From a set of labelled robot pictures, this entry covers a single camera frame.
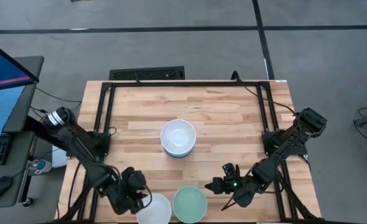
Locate teal blue bowl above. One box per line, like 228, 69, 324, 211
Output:
164, 148, 195, 159

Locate white bowl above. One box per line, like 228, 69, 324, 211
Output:
160, 119, 197, 156
136, 192, 172, 224

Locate mint green bowl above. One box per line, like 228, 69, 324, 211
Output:
172, 185, 208, 224

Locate black cable by desk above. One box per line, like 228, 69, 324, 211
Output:
35, 87, 83, 104

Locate black floor vent grille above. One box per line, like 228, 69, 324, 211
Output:
108, 65, 186, 82

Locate black cable on table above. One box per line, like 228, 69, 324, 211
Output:
231, 70, 297, 116

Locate white box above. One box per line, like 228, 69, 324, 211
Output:
52, 145, 68, 169

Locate white and blue cup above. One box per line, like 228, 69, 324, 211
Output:
33, 159, 53, 175

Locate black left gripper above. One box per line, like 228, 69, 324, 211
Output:
107, 167, 149, 215

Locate black metal table frame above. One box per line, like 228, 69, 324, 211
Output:
54, 80, 324, 224

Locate computer monitor blue screen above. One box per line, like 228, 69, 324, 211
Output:
0, 36, 40, 137

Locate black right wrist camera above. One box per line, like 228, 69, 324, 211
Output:
221, 162, 241, 181

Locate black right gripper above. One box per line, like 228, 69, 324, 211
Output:
204, 172, 262, 208

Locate dark grey side desk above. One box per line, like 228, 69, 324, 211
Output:
0, 55, 45, 210

